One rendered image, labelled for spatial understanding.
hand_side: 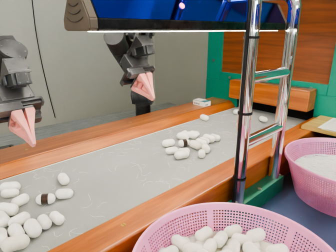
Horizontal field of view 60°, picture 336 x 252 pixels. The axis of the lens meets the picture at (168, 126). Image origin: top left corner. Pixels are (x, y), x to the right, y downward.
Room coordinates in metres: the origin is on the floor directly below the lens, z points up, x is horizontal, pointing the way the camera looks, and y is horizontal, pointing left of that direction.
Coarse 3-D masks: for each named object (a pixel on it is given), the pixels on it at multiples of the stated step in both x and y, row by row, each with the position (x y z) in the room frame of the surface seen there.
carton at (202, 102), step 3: (195, 99) 1.10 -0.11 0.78; (198, 99) 1.10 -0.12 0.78; (201, 99) 1.10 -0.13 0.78; (204, 99) 1.10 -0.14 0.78; (195, 102) 1.09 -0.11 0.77; (198, 102) 1.08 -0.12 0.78; (201, 102) 1.07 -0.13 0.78; (204, 102) 1.06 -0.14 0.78; (207, 102) 1.07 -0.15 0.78; (201, 105) 1.07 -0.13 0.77; (204, 105) 1.06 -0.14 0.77; (207, 105) 1.07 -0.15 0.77
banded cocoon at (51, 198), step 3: (39, 195) 0.46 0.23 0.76; (48, 195) 0.46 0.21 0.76; (51, 195) 0.46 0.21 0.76; (54, 195) 0.46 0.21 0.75; (36, 198) 0.45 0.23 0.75; (39, 198) 0.45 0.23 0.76; (48, 198) 0.45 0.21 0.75; (51, 198) 0.46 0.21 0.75; (54, 198) 0.46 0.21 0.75; (36, 201) 0.45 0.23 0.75; (39, 201) 0.45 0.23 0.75; (48, 201) 0.45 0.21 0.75; (51, 201) 0.45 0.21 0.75
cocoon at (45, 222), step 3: (39, 216) 0.40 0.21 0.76; (42, 216) 0.40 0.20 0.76; (45, 216) 0.40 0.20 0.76; (39, 219) 0.39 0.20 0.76; (42, 219) 0.39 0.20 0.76; (45, 219) 0.39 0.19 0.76; (48, 219) 0.39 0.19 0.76; (39, 222) 0.39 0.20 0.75; (42, 222) 0.38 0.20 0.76; (45, 222) 0.38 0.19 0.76; (48, 222) 0.39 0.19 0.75; (51, 222) 0.39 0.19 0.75; (42, 225) 0.38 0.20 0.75; (45, 225) 0.38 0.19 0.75; (48, 225) 0.38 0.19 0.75; (42, 228) 0.38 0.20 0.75; (45, 228) 0.38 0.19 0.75
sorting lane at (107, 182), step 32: (192, 128) 0.88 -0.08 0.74; (224, 128) 0.88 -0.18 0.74; (256, 128) 0.88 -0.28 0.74; (288, 128) 0.88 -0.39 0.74; (64, 160) 0.64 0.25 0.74; (96, 160) 0.64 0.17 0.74; (128, 160) 0.64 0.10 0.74; (160, 160) 0.64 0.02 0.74; (192, 160) 0.64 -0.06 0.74; (224, 160) 0.64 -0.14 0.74; (0, 192) 0.50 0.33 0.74; (32, 192) 0.50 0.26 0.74; (96, 192) 0.50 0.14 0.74; (128, 192) 0.50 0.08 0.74; (160, 192) 0.50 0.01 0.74; (64, 224) 0.40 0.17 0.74; (96, 224) 0.40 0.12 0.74
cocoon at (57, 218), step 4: (52, 212) 0.41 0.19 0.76; (56, 212) 0.41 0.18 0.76; (52, 216) 0.40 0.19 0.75; (56, 216) 0.40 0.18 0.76; (60, 216) 0.40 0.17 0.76; (52, 220) 0.40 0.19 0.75; (56, 220) 0.39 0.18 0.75; (60, 220) 0.39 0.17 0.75; (56, 224) 0.39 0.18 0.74; (60, 224) 0.40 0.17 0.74
